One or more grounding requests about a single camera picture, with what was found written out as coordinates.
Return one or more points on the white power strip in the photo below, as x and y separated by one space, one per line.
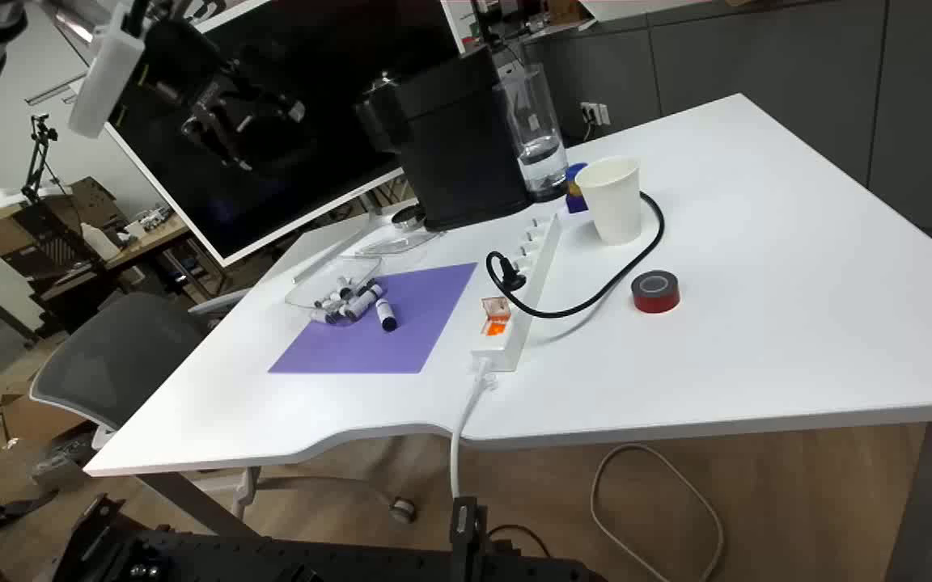
529 252

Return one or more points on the clear plastic container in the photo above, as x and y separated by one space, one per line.
336 285

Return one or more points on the blue small box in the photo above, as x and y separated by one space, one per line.
574 191

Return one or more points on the purple paper mat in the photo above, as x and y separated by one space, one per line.
394 334

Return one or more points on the wooden cluttered desk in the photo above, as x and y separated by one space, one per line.
79 248

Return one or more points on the white bottle on mat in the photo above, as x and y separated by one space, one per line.
385 315

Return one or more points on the large black monitor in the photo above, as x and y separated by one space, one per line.
248 120

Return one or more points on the black tripod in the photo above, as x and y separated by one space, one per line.
44 136

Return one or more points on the white paper cup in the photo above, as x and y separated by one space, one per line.
612 197

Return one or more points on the grey office chair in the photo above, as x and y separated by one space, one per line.
114 364

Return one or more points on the red black tape roll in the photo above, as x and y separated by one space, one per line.
655 293

